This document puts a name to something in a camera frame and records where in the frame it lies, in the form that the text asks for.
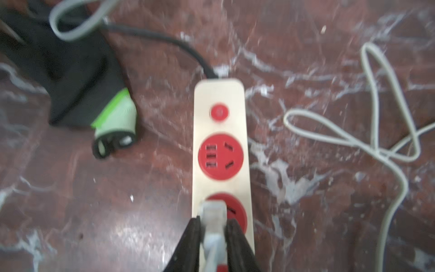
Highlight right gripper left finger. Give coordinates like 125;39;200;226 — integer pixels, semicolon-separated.
163;216;201;272

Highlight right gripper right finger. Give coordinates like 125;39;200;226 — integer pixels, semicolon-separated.
225;219;261;272

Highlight beige fan white cable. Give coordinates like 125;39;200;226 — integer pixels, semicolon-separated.
48;0;228;272

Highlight beige red power strip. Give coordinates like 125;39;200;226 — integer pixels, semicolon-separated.
191;78;256;272

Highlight green fan white cable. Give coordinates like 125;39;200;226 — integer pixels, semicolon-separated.
283;41;435;272

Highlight black green-cuffed glove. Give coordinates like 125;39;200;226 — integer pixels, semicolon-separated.
1;1;137;159

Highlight black power strip cable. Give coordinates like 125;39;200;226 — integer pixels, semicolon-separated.
101;22;220;79

